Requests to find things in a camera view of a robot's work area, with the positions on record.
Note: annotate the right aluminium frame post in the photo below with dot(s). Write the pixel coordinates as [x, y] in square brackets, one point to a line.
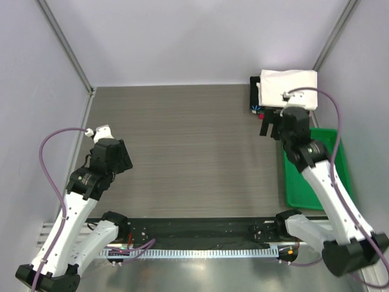
[336, 32]

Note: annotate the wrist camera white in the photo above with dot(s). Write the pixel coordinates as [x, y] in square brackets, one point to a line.
[294, 99]
[102, 132]

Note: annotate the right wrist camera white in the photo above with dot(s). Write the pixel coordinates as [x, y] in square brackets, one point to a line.
[294, 99]

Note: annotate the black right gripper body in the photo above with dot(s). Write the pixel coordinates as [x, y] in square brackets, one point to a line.
[284, 135]

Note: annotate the white t-shirt red print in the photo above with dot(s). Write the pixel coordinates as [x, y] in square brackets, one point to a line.
[273, 84]

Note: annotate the aluminium extrusion crossbar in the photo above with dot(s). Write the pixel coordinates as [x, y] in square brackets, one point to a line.
[47, 227]

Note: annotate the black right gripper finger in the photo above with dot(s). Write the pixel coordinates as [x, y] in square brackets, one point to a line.
[268, 114]
[275, 121]

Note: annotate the green plastic tray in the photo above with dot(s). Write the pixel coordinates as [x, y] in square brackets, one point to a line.
[299, 193]

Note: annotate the slotted cable duct rail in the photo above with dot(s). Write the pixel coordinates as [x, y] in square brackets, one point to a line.
[271, 252]

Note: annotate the aluminium frame post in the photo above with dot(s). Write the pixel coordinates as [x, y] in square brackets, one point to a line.
[336, 32]
[60, 36]

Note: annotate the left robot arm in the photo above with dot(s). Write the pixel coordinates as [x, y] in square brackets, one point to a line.
[62, 261]

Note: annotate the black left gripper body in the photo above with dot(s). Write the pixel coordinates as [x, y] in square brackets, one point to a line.
[109, 170]

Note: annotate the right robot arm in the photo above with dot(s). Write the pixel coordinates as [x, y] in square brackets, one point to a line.
[352, 244]

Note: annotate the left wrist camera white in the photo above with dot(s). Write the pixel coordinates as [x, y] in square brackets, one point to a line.
[102, 132]

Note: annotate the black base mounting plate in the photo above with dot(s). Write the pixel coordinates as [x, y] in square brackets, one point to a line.
[204, 233]

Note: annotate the left aluminium frame post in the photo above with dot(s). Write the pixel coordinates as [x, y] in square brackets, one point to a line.
[60, 36]

